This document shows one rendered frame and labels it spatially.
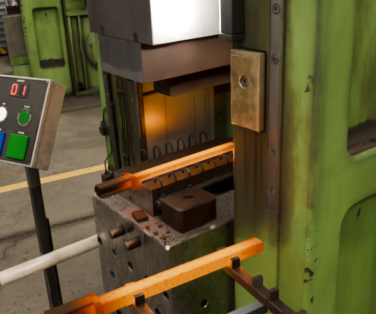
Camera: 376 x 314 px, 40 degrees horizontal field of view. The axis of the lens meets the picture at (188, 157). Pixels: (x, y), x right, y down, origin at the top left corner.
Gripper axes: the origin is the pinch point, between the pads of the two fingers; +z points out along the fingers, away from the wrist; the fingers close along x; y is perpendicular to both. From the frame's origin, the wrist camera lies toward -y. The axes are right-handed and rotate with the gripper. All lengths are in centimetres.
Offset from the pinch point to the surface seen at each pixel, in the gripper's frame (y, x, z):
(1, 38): -189, -551, 487
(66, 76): -102, -278, 346
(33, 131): -4.7, 5.1, 11.0
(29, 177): 9.9, -8.5, 28.4
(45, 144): -1.6, 7.1, 15.0
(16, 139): -1.3, -0.5, 10.3
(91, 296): 26, 67, -32
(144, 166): -0.3, 43.3, 16.2
